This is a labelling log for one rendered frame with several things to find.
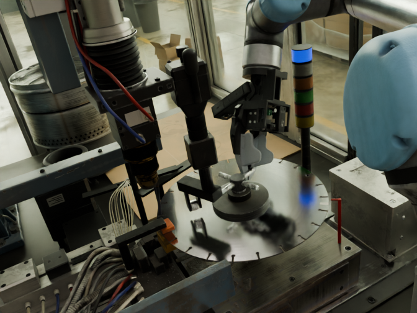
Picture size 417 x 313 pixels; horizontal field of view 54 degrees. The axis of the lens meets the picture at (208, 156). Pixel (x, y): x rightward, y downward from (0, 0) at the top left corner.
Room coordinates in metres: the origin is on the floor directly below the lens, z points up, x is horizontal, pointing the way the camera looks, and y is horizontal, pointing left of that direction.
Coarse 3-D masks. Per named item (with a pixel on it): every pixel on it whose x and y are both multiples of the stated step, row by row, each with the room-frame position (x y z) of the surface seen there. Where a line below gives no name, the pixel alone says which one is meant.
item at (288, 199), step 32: (224, 160) 0.82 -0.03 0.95; (288, 192) 0.65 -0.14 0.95; (320, 192) 0.63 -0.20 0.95; (192, 224) 0.61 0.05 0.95; (224, 224) 0.59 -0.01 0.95; (256, 224) 0.57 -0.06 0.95; (288, 224) 0.56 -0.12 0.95; (320, 224) 0.54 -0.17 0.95; (224, 256) 0.51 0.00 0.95; (256, 256) 0.49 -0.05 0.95
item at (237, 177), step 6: (252, 168) 0.68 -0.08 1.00; (222, 174) 0.68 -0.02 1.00; (234, 174) 0.67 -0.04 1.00; (240, 174) 0.66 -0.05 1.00; (246, 174) 0.67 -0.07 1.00; (234, 180) 0.64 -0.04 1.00; (240, 180) 0.64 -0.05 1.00; (228, 186) 0.63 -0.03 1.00; (234, 186) 0.64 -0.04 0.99; (240, 186) 0.64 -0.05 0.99; (246, 186) 0.63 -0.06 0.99; (252, 186) 0.62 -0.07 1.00; (258, 186) 0.62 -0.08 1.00; (222, 192) 0.62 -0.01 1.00; (234, 192) 0.64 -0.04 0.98; (240, 192) 0.64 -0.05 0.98
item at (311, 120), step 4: (296, 116) 0.88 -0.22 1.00; (308, 116) 0.87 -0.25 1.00; (312, 116) 0.87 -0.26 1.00; (296, 120) 0.88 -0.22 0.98; (300, 120) 0.87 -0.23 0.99; (304, 120) 0.86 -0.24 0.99; (308, 120) 0.86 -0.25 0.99; (312, 120) 0.87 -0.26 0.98; (296, 124) 0.88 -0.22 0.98; (300, 124) 0.87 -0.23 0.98; (304, 124) 0.87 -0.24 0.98; (308, 124) 0.86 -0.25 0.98; (312, 124) 0.87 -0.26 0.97; (300, 128) 0.87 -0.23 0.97; (304, 128) 0.86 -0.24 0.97; (308, 128) 0.86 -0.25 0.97
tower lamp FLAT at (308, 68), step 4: (312, 60) 0.88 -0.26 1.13; (292, 64) 0.88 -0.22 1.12; (296, 64) 0.87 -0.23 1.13; (300, 64) 0.87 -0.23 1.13; (304, 64) 0.86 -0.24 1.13; (308, 64) 0.87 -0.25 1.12; (312, 64) 0.88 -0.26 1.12; (292, 68) 0.89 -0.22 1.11; (296, 68) 0.87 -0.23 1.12; (300, 68) 0.87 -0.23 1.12; (304, 68) 0.86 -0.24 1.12; (308, 68) 0.87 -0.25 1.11; (312, 68) 0.88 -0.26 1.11; (292, 72) 0.89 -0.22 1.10; (296, 72) 0.87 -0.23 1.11; (300, 72) 0.87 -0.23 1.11; (304, 72) 0.86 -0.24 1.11; (308, 72) 0.87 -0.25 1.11; (312, 72) 0.88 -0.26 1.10; (296, 76) 0.87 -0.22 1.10; (300, 76) 0.87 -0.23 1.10; (304, 76) 0.86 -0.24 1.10
